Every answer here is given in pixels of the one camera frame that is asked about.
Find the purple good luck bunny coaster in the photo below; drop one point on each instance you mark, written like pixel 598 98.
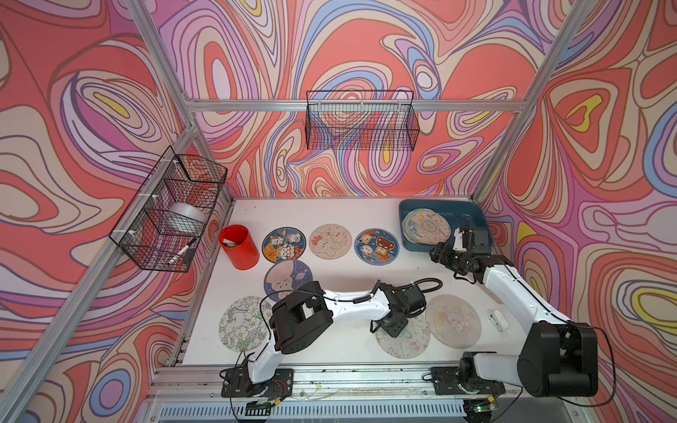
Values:
pixel 285 277

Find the white green flowers coaster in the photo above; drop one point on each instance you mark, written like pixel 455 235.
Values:
pixel 242 327

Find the white marker pen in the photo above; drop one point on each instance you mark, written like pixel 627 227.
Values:
pixel 184 257

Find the pink checkered bunny coaster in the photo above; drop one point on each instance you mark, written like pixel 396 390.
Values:
pixel 330 241

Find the blue denim bear coaster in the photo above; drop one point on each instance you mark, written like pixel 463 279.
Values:
pixel 376 246

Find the silver tape roll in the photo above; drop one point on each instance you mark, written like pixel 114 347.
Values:
pixel 184 219

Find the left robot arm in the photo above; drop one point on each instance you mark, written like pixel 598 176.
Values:
pixel 303 316

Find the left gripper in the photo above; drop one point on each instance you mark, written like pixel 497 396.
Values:
pixel 396 332

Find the white butterfly doodle coaster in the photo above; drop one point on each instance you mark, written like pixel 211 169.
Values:
pixel 410 343

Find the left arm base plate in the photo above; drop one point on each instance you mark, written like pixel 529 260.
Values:
pixel 236 383

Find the small white clip device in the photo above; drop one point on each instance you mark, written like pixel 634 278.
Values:
pixel 498 320

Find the red plastic cup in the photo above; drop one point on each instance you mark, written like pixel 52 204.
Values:
pixel 238 244

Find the teal plastic storage box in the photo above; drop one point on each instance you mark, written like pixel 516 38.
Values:
pixel 457 213

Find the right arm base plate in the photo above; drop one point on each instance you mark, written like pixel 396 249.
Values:
pixel 454 381

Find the dark blue cartoon animals coaster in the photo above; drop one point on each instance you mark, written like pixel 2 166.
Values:
pixel 284 243

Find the peach floral wreath coaster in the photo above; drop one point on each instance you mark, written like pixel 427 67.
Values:
pixel 425 227

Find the left black wire basket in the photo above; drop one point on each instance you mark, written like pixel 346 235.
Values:
pixel 141 233

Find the pink cartoon girl coaster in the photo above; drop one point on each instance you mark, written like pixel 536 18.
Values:
pixel 453 321

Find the black wire basket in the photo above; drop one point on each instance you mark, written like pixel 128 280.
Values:
pixel 141 233
pixel 361 120

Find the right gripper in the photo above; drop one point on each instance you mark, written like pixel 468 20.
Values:
pixel 442 255

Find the back black wire basket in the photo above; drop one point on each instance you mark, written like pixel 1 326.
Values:
pixel 361 120

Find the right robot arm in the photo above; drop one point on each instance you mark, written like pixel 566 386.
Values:
pixel 559 357

